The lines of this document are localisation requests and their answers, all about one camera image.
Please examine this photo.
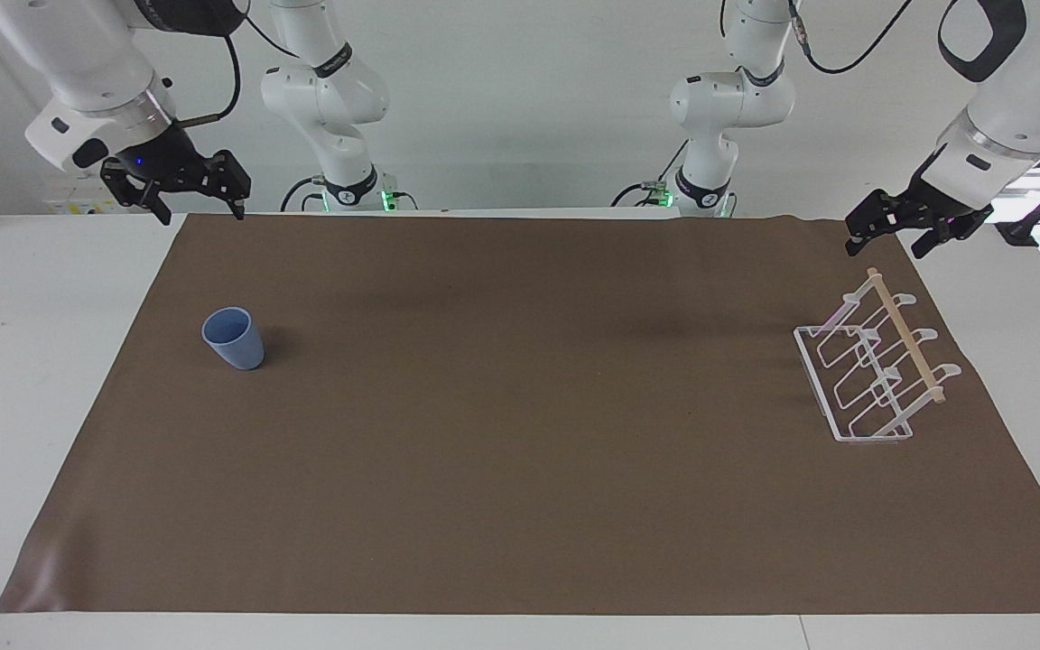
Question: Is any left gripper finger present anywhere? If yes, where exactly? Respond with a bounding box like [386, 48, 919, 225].
[911, 217, 974, 261]
[844, 189, 915, 259]

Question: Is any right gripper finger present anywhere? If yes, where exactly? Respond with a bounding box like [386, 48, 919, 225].
[99, 159, 172, 227]
[200, 149, 253, 221]

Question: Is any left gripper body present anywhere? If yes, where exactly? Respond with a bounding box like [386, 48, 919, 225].
[901, 173, 996, 239]

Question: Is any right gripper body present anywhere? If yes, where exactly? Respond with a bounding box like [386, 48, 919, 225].
[116, 121, 214, 192]

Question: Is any blue plastic cup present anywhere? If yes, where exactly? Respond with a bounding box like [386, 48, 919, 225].
[201, 307, 266, 372]

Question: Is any black cable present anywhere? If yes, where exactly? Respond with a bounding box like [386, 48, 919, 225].
[244, 16, 302, 60]
[280, 175, 331, 214]
[785, 0, 916, 76]
[175, 0, 243, 127]
[610, 182, 671, 209]

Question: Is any white wire cup holder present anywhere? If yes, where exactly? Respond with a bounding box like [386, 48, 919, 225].
[793, 266, 962, 444]

